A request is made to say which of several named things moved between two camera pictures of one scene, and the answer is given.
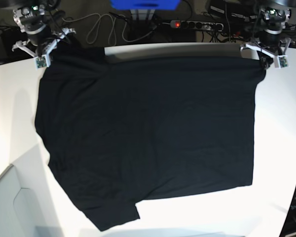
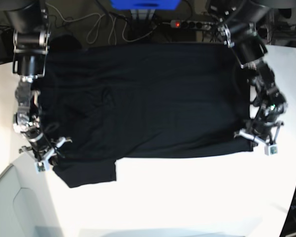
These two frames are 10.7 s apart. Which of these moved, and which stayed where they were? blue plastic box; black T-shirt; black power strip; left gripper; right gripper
Moved: right gripper; black T-shirt; left gripper
Stayed: black power strip; blue plastic box
